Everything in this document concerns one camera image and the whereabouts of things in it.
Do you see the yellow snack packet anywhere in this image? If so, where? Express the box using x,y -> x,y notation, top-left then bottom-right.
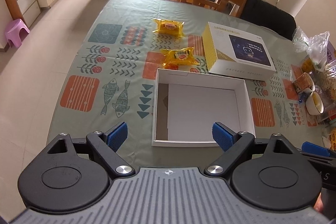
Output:
161,47 -> 199,69
153,18 -> 185,38

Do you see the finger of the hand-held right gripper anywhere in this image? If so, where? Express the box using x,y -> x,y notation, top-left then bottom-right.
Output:
299,142 -> 336,161

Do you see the white cup with snack block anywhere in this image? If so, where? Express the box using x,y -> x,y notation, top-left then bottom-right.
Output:
293,72 -> 315,94

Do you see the printed white box lid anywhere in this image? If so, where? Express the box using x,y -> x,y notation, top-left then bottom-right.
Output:
202,21 -> 277,81

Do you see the patterned cloth-covered desktop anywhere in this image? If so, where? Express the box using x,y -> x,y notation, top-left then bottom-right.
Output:
47,0 -> 336,161

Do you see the clear crumpled plastic bag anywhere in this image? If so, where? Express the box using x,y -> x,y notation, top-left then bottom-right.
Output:
292,27 -> 336,72

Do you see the white drawer cabinet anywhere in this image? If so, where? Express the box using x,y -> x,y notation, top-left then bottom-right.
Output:
0,0 -> 41,48

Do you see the white ceramic cup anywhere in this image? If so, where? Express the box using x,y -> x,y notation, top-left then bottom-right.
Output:
306,91 -> 324,115

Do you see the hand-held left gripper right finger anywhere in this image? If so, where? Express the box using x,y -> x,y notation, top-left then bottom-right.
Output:
205,122 -> 297,177

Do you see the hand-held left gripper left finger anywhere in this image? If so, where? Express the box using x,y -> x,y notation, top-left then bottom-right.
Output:
47,121 -> 134,179

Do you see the white cardboard box base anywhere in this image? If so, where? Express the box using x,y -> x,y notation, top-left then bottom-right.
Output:
151,69 -> 256,148

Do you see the purple plastic stool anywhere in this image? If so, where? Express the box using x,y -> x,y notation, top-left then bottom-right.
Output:
5,18 -> 30,48

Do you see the black jacket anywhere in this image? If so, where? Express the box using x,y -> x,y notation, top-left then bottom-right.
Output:
240,0 -> 297,41

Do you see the white printed plastic bag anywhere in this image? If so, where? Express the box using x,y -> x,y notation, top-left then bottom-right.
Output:
324,40 -> 336,75

